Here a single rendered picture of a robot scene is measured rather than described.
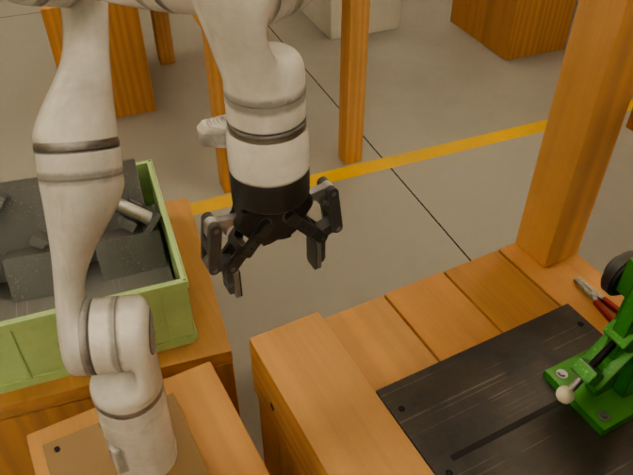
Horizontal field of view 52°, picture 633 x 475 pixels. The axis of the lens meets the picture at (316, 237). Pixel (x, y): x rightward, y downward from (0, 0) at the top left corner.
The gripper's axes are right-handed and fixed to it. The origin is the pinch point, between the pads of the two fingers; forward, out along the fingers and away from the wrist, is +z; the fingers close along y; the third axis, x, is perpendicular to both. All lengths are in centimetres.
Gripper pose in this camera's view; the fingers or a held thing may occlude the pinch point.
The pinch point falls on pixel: (275, 274)
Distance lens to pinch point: 69.7
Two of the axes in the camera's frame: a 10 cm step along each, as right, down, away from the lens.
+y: 8.9, -3.0, 3.5
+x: -4.6, -5.8, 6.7
